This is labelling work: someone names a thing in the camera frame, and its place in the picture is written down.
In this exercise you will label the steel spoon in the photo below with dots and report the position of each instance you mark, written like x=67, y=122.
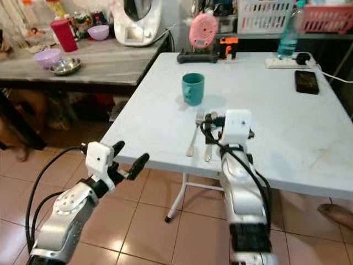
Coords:
x=208, y=152

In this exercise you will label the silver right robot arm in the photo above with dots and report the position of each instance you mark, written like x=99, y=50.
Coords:
x=245, y=193

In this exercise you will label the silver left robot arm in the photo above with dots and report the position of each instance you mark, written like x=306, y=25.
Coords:
x=66, y=212

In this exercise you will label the steel fork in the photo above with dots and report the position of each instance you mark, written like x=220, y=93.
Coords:
x=194, y=135

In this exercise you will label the teal mug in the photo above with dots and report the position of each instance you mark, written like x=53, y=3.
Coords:
x=192, y=88

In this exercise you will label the black flat device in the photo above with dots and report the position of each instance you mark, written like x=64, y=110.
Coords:
x=196, y=57

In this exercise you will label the orange and black gadget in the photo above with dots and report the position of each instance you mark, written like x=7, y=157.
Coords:
x=228, y=47

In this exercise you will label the white power strip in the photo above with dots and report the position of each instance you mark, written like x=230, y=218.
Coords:
x=276, y=63

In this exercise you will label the white folding table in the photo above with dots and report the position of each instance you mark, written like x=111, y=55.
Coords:
x=298, y=143

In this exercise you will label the grey wooden table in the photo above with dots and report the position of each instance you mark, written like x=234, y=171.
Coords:
x=116, y=63

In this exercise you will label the pink round device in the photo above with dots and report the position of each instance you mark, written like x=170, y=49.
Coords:
x=203, y=30

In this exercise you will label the steel bowl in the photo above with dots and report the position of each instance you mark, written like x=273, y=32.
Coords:
x=66, y=67

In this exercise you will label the black smartphone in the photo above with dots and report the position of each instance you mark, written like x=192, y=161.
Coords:
x=306, y=82

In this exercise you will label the black power plug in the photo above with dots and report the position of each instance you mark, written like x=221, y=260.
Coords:
x=302, y=58

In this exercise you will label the seated person's leg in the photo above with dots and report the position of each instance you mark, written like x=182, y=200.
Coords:
x=11, y=130

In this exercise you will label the blue-green plastic bottle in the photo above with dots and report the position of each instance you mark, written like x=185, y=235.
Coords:
x=289, y=38

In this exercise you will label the white plastic basket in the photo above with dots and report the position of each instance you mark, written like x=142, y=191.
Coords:
x=265, y=16

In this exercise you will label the large purple bowl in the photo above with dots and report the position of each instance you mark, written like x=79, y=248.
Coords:
x=47, y=57

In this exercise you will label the small purple bowl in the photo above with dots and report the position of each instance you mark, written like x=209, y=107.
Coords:
x=98, y=33

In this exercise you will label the white kitchen appliance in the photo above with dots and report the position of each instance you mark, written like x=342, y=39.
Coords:
x=138, y=30

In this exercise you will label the red tumbler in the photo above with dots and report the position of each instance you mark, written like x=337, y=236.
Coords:
x=64, y=36

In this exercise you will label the dark-lidded jar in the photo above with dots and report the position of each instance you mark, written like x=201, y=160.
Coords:
x=98, y=17

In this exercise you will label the bare foot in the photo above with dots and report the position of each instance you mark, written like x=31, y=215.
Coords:
x=336, y=215

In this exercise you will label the pink plastic basket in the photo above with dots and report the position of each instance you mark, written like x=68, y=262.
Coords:
x=328, y=19

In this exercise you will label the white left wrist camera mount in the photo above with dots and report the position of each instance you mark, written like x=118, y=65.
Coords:
x=99, y=158

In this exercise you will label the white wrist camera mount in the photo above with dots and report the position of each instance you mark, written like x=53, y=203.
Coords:
x=99, y=158
x=236, y=126

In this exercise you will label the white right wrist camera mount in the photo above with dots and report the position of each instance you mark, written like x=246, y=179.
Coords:
x=236, y=126

